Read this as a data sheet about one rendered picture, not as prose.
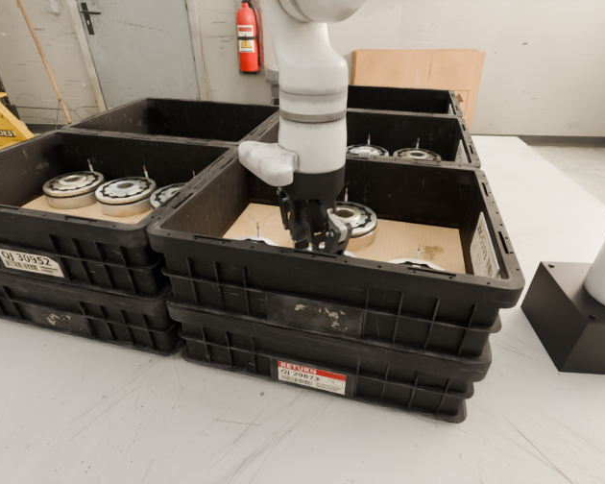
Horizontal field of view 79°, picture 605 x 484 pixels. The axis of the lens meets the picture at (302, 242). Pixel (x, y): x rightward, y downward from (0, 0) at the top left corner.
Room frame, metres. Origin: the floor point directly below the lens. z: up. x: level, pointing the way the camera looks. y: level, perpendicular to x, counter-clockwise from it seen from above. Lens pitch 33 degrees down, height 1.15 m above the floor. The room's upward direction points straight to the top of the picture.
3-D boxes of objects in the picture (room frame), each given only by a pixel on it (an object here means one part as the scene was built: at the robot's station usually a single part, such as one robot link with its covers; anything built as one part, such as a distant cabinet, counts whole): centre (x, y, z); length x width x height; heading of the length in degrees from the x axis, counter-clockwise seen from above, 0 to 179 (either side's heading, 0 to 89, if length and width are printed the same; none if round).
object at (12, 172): (0.55, 0.34, 0.87); 0.40 x 0.30 x 0.11; 75
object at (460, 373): (0.44, -0.05, 0.76); 0.40 x 0.30 x 0.12; 75
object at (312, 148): (0.39, 0.00, 1.03); 0.11 x 0.09 x 0.06; 122
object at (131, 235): (0.55, 0.34, 0.92); 0.40 x 0.30 x 0.02; 75
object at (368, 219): (0.51, -0.07, 0.86); 0.10 x 0.10 x 0.01
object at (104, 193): (0.61, 0.32, 0.86); 0.10 x 0.10 x 0.01
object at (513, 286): (0.44, -0.05, 0.92); 0.40 x 0.30 x 0.02; 75
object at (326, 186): (0.40, -0.01, 0.95); 0.08 x 0.08 x 0.09
